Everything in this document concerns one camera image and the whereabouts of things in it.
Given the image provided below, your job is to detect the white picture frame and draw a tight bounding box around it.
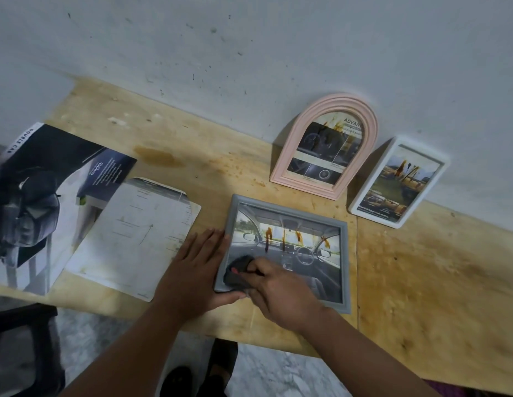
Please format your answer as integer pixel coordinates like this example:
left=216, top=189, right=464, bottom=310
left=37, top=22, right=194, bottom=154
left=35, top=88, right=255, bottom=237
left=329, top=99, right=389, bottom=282
left=348, top=136, right=452, bottom=229

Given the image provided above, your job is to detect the person's right forearm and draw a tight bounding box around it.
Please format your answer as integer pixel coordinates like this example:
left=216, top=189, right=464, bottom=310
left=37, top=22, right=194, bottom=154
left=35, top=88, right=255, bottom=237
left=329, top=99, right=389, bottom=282
left=298, top=306, right=444, bottom=397

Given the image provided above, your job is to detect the black chair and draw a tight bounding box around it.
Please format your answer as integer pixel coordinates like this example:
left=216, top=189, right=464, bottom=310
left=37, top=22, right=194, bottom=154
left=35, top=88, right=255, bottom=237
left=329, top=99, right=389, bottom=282
left=0, top=303, right=67, bottom=397

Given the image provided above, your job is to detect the purple clothing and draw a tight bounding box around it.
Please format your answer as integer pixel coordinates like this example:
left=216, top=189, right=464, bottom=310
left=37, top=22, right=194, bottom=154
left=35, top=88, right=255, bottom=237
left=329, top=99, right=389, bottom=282
left=422, top=379, right=490, bottom=397

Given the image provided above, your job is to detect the car brochure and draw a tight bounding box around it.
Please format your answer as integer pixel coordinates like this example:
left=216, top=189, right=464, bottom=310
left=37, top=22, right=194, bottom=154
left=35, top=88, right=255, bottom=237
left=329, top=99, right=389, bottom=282
left=0, top=122, right=138, bottom=297

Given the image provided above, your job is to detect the white paper sheet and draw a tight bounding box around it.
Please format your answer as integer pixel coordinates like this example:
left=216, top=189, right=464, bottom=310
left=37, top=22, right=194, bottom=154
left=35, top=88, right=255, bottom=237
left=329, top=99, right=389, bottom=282
left=65, top=177, right=202, bottom=303

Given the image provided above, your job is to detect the black shoe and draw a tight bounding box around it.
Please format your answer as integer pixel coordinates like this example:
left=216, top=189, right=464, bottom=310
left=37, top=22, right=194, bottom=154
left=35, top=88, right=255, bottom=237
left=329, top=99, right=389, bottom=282
left=159, top=365, right=195, bottom=397
left=196, top=338, right=239, bottom=397

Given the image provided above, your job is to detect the pink arched picture frame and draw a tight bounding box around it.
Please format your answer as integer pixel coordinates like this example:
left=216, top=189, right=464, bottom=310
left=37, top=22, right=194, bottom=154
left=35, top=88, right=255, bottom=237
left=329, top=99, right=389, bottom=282
left=269, top=93, right=379, bottom=201

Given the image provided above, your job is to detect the grey picture frame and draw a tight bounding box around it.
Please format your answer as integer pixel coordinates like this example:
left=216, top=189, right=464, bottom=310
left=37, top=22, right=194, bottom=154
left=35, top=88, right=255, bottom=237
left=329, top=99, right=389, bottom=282
left=214, top=194, right=352, bottom=315

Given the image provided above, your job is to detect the person's right hand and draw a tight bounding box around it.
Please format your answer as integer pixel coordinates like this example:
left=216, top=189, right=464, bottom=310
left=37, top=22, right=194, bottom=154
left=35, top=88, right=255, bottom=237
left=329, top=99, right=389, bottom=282
left=243, top=258, right=328, bottom=334

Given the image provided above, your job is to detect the person's left forearm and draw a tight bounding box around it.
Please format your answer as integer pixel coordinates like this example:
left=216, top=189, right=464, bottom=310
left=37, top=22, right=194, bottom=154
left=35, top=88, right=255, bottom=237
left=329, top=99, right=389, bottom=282
left=60, top=295, right=207, bottom=397

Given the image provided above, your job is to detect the person's left hand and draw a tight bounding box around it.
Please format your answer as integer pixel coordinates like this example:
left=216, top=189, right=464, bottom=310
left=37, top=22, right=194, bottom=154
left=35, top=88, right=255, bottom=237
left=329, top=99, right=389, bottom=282
left=153, top=229, right=247, bottom=315

